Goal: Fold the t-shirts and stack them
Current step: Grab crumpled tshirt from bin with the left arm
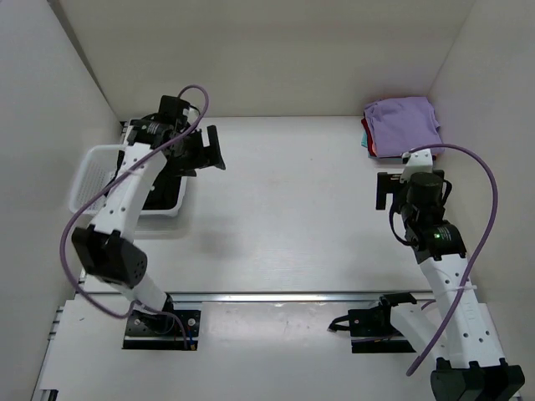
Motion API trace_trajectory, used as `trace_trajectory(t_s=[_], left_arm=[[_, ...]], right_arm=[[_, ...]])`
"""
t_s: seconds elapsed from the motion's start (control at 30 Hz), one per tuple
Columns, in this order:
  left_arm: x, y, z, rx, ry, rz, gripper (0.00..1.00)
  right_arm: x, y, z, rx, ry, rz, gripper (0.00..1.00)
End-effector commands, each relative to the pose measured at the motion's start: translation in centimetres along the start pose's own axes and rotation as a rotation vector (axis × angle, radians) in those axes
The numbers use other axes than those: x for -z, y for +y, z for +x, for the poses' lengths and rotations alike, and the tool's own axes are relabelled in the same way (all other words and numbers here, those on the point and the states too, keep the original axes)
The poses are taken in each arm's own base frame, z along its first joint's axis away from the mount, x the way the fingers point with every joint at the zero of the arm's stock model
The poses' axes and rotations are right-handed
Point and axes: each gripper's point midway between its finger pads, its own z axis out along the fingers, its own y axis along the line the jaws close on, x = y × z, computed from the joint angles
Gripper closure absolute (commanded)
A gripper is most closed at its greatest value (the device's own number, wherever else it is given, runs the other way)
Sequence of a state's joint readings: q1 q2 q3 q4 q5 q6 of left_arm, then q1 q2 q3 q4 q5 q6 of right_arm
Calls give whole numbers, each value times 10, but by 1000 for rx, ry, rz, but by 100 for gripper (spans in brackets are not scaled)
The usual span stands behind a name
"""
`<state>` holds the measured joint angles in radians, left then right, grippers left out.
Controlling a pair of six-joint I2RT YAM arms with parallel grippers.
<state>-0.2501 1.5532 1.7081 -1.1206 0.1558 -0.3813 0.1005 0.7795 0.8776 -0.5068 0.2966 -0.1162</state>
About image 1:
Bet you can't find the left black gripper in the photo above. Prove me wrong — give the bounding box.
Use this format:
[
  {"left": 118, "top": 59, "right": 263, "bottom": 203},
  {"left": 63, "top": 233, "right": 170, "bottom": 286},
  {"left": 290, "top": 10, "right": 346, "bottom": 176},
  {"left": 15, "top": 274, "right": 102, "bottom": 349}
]
[{"left": 173, "top": 120, "right": 227, "bottom": 174}]

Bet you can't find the black t shirt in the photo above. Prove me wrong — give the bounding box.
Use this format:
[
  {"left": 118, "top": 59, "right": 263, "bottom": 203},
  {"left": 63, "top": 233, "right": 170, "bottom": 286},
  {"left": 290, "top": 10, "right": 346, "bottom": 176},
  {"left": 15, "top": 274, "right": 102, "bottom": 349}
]
[{"left": 143, "top": 167, "right": 186, "bottom": 211}]

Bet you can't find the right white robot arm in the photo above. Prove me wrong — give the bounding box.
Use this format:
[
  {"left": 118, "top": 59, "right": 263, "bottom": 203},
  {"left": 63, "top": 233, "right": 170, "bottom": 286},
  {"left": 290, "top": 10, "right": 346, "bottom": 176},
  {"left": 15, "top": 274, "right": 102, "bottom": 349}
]
[{"left": 374, "top": 170, "right": 525, "bottom": 400}]

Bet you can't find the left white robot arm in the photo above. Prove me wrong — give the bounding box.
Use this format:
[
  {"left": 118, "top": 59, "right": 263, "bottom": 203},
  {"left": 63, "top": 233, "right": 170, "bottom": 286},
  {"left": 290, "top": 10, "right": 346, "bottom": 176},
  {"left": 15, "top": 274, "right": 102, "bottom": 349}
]
[{"left": 71, "top": 119, "right": 226, "bottom": 332}]

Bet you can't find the red folded t shirt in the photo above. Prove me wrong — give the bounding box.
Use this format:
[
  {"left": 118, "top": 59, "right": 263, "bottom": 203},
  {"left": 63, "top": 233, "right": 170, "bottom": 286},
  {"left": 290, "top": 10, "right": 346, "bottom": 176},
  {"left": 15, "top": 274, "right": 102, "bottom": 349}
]
[{"left": 361, "top": 118, "right": 373, "bottom": 142}]

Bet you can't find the teal folded t shirt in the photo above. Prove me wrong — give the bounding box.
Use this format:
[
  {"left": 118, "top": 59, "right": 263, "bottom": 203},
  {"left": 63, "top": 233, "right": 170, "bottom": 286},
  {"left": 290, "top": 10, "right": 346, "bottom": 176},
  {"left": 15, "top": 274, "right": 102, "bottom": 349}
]
[{"left": 361, "top": 132, "right": 368, "bottom": 148}]

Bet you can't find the purple folded t shirt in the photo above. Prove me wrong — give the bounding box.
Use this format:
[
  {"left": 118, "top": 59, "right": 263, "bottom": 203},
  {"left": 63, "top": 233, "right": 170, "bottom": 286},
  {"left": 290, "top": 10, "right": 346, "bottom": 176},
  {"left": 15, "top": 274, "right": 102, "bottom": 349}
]
[{"left": 364, "top": 96, "right": 442, "bottom": 158}]

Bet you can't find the white plastic basket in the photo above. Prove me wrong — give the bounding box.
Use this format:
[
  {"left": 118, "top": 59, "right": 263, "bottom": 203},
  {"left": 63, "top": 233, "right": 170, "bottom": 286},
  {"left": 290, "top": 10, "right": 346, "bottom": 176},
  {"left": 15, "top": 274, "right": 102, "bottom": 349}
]
[{"left": 69, "top": 145, "right": 187, "bottom": 217}]

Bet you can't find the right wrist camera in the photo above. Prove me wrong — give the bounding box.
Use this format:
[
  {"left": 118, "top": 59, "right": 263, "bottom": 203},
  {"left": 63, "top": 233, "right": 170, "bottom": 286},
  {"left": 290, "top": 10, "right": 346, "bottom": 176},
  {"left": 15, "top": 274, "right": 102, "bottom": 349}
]
[{"left": 400, "top": 149, "right": 433, "bottom": 183}]

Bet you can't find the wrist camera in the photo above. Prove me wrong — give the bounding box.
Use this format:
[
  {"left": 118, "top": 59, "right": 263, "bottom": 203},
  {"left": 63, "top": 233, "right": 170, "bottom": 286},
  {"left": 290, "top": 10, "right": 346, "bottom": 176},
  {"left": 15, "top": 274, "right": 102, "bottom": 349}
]
[
  {"left": 158, "top": 95, "right": 190, "bottom": 120},
  {"left": 400, "top": 149, "right": 433, "bottom": 183}
]

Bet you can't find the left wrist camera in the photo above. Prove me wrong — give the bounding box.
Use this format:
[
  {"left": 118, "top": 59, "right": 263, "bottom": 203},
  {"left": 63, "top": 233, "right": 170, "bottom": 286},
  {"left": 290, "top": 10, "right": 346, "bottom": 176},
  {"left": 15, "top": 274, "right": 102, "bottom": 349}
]
[{"left": 158, "top": 95, "right": 190, "bottom": 120}]

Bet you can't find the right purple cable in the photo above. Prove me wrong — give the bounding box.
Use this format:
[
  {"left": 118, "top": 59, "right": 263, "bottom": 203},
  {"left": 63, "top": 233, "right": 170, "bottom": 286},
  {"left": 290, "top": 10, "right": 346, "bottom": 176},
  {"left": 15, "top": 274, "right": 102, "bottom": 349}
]
[{"left": 390, "top": 144, "right": 499, "bottom": 377}]

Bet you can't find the purple cable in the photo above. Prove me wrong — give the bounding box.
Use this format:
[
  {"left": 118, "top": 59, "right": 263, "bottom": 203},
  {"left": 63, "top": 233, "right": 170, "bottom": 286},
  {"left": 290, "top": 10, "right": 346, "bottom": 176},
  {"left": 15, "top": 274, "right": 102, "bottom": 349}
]
[
  {"left": 59, "top": 84, "right": 210, "bottom": 321},
  {"left": 390, "top": 144, "right": 499, "bottom": 377}
]

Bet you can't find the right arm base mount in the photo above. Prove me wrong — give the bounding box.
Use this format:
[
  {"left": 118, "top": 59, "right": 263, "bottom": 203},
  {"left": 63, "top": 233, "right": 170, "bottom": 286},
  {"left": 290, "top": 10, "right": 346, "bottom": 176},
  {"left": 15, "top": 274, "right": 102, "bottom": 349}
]
[{"left": 327, "top": 292, "right": 418, "bottom": 354}]

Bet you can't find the aluminium rail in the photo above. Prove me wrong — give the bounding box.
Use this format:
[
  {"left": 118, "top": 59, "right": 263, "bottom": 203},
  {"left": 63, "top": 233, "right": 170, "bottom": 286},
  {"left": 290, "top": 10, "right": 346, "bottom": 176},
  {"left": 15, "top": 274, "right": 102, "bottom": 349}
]
[{"left": 77, "top": 291, "right": 469, "bottom": 304}]

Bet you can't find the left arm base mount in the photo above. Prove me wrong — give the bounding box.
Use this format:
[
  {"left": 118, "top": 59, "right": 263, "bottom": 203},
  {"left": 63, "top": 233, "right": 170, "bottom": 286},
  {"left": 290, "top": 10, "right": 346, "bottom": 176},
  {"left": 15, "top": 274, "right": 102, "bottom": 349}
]
[{"left": 122, "top": 305, "right": 201, "bottom": 352}]

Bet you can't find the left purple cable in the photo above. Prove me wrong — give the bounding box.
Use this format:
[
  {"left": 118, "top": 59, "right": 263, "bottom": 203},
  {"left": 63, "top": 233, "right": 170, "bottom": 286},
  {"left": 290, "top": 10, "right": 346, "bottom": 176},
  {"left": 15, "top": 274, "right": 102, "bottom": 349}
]
[{"left": 59, "top": 84, "right": 210, "bottom": 321}]

